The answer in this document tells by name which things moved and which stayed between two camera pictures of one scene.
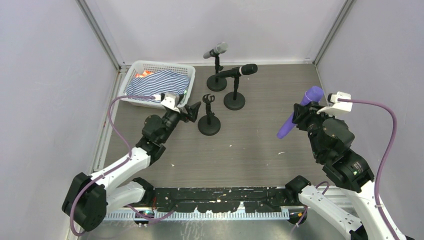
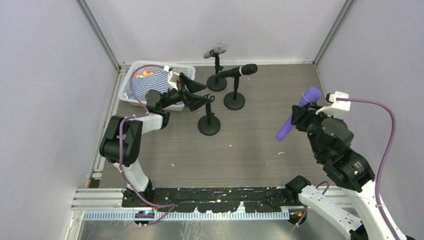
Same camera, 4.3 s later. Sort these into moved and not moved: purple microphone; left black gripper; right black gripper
Moved: left black gripper
Not moved: right black gripper; purple microphone
